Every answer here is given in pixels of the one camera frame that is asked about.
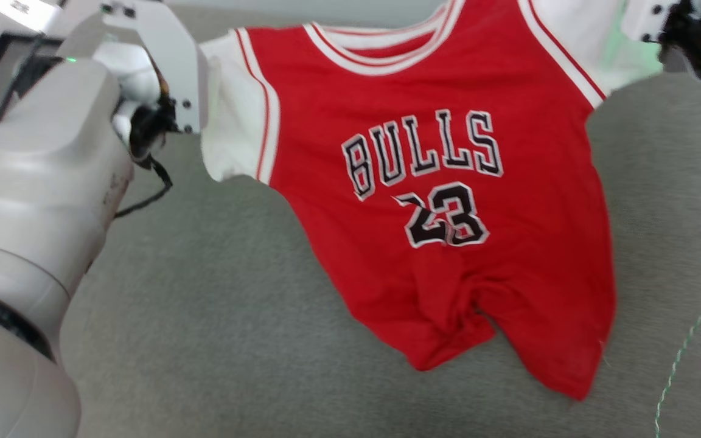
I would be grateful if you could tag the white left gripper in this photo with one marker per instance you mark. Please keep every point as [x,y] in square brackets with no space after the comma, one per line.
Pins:
[174,48]

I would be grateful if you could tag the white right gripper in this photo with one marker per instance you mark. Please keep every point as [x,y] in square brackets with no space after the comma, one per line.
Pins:
[691,36]

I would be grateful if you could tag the red Bulls basketball jersey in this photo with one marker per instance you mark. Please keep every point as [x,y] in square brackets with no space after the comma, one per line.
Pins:
[448,274]

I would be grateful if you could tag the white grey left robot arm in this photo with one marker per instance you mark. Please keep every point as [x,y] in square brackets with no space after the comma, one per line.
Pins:
[34,213]

